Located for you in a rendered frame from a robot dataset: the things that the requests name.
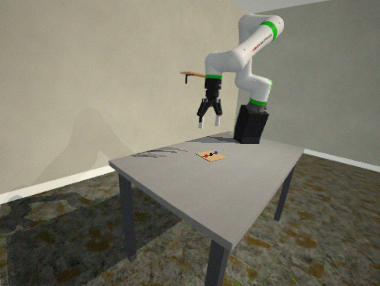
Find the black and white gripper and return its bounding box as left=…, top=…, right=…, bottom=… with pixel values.
left=197, top=90, right=222, bottom=129

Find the tan square mat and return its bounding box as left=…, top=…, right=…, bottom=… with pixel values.
left=197, top=151, right=226, bottom=162

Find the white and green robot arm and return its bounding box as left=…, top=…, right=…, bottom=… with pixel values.
left=204, top=13, right=284, bottom=113

